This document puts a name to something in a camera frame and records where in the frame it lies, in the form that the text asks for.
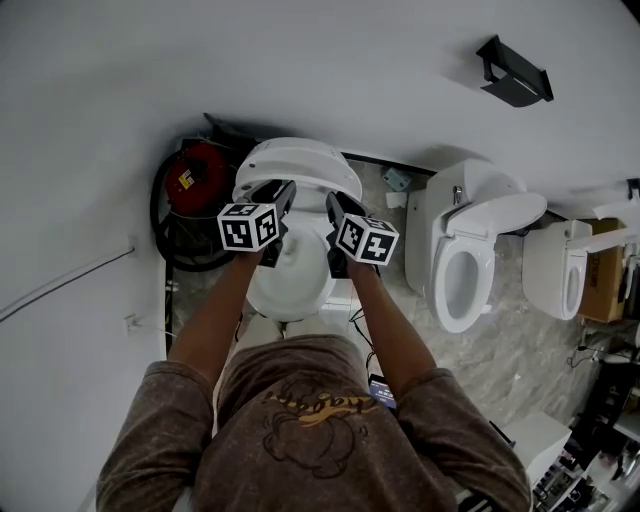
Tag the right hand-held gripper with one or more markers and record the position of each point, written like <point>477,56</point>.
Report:
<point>367,240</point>

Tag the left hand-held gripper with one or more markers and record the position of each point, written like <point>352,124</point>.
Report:
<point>245,227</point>

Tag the person's left forearm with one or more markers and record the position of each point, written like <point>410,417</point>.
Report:
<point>215,320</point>

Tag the person's right forearm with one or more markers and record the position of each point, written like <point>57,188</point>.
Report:
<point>385,325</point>

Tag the white toilet with chrome lever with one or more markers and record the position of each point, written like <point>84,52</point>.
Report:
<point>425,240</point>

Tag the small white toilet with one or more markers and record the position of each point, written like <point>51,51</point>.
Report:
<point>545,270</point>

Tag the black plastic bracket holder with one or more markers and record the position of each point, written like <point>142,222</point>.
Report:
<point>520,80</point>

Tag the white crumpled tissue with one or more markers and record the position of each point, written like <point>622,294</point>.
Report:
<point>396,200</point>

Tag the light blue box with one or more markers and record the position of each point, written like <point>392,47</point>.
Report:
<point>397,179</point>

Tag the black baseboard strip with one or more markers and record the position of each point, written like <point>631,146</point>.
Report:
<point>168,300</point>
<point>390,161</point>

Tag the chrome flush lever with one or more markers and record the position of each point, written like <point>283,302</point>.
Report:
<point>456,195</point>

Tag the cream trousers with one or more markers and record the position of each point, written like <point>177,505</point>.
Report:
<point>262,327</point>

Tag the black box with blue label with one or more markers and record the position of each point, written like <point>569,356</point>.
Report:
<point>382,392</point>

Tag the brown printed t-shirt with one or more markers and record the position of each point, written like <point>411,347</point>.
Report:
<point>310,450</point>

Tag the large cardboard box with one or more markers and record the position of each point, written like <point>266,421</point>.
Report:
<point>600,290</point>

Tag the white low cabinet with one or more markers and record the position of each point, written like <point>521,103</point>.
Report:
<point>540,445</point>

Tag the white wall socket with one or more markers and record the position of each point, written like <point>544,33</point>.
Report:
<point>132,245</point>
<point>132,324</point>

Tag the black wall bracket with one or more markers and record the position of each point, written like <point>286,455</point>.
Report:
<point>634,190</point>

